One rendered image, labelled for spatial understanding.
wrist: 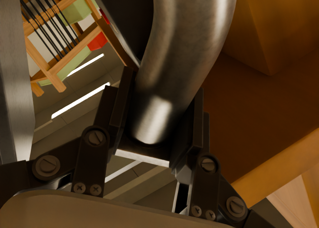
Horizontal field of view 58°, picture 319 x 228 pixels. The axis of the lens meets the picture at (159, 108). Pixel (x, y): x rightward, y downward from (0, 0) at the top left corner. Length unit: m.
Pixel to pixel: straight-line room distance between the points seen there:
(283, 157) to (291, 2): 0.15
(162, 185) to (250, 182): 4.51
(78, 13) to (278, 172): 3.59
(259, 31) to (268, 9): 0.02
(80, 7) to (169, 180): 2.84
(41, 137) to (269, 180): 8.61
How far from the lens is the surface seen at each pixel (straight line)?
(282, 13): 0.32
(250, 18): 0.30
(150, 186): 4.71
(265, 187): 0.26
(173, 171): 0.16
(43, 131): 8.68
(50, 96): 10.46
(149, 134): 0.15
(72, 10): 3.80
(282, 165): 0.26
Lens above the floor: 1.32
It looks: 30 degrees up
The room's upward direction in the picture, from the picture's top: 149 degrees clockwise
